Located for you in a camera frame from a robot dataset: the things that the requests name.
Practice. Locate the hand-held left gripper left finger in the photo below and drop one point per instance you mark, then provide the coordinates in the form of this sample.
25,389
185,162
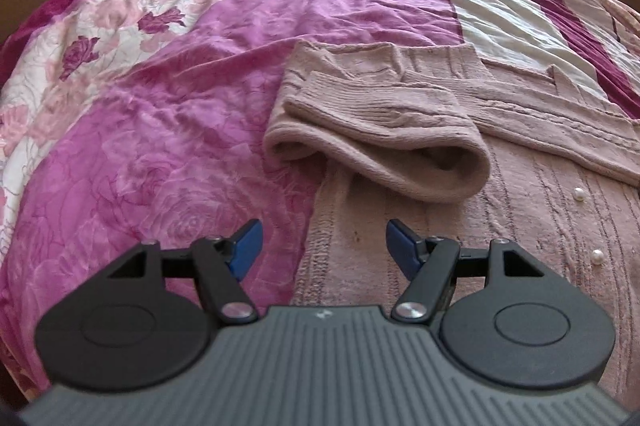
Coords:
245,251

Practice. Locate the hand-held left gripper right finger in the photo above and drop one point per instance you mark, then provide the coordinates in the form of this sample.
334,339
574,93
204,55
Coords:
404,251

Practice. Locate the pink knit cardigan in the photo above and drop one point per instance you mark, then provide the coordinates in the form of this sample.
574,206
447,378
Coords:
500,206

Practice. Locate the magenta floral striped bedspread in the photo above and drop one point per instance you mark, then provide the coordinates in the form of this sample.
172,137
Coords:
190,105

